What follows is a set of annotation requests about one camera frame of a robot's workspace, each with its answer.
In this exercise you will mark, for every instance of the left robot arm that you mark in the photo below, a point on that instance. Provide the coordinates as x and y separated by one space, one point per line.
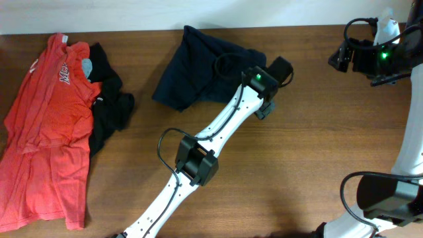
196 160

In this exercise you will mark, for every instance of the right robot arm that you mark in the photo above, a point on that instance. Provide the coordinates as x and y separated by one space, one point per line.
386 154

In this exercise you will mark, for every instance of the navy blue shorts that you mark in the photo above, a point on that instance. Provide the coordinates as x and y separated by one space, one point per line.
204 68

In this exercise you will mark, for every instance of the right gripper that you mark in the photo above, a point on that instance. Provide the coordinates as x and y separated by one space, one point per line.
344 57

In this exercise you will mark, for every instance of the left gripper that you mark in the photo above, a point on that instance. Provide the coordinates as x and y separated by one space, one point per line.
267 107

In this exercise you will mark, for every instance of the black garment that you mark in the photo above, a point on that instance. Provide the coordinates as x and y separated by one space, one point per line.
112 108

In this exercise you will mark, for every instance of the red mesh t-shirt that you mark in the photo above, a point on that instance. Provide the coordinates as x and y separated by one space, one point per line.
45 164

